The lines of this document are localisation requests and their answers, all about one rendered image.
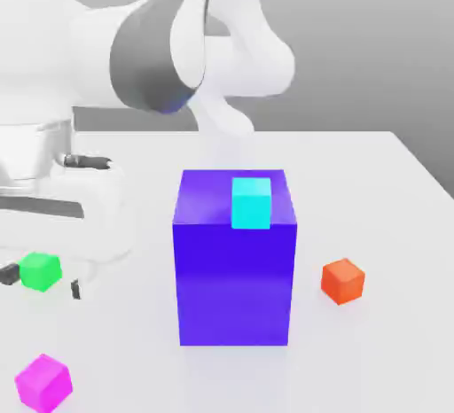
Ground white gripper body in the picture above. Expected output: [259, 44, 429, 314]
[0, 168, 135, 268]

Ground small green cube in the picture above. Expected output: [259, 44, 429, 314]
[19, 252, 64, 293]

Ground small magenta cube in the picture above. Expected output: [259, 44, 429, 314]
[13, 353, 74, 413]

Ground small cyan cube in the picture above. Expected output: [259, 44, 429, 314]
[231, 176, 272, 230]

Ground small orange cube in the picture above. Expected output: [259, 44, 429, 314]
[320, 257, 366, 307]

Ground large purple box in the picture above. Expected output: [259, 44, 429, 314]
[172, 168, 298, 347]

